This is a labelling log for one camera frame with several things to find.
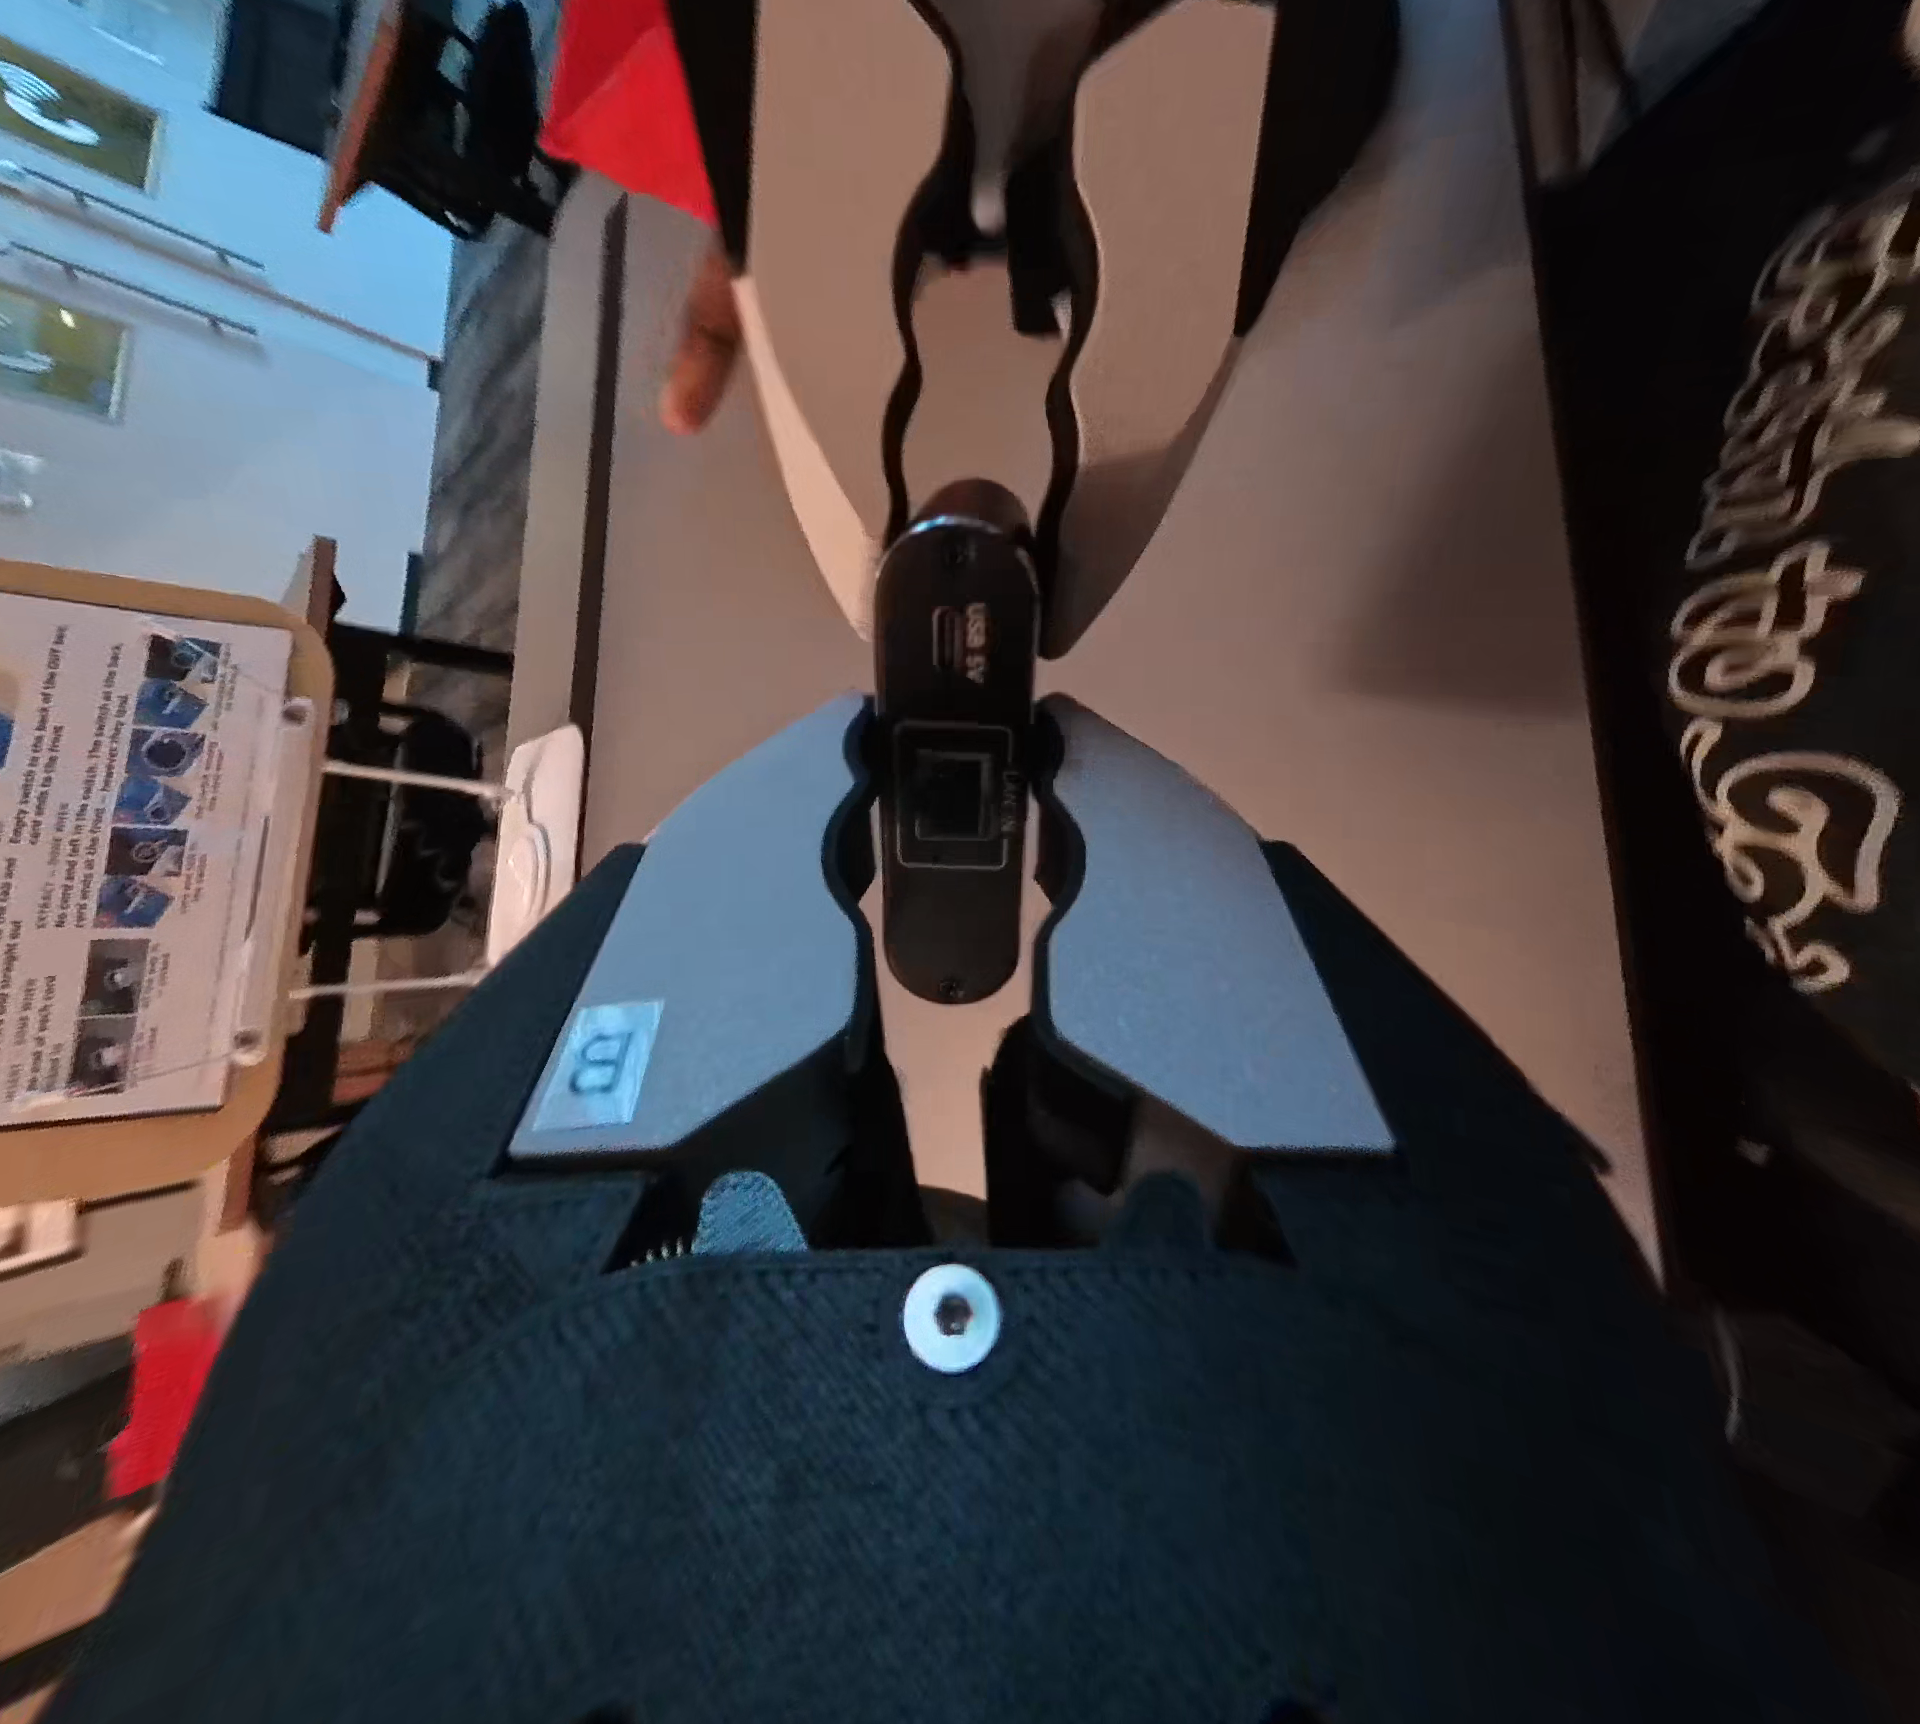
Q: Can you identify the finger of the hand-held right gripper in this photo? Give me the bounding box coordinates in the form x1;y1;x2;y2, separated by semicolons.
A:
1043;0;1280;658
735;0;962;643

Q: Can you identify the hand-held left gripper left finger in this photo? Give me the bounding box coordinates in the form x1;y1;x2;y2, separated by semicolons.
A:
506;692;881;1173

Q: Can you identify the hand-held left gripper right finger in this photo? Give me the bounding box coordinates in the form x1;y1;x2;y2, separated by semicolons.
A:
1033;692;1400;1160

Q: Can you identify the black ethernet adapter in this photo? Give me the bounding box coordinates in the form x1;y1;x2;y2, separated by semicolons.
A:
875;477;1049;1005

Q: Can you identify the person's right hand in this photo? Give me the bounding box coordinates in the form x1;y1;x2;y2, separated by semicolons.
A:
660;245;749;435

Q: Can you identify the black office chair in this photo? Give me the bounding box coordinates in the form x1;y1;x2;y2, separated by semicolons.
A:
435;0;560;242

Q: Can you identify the wooden office desk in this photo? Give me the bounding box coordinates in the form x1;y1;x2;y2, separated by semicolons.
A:
319;0;452;238

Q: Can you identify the person's dark printed shirt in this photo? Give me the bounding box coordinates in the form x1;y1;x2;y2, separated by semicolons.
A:
1501;87;1920;1724

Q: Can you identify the instruction board with white stand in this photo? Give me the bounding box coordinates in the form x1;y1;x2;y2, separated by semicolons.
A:
0;538;590;1215

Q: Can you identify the yellow phone sign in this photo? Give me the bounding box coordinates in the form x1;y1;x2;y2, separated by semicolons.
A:
0;49;162;199

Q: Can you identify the long metal door handle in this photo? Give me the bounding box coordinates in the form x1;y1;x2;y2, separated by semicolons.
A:
6;242;261;341
0;164;271;273

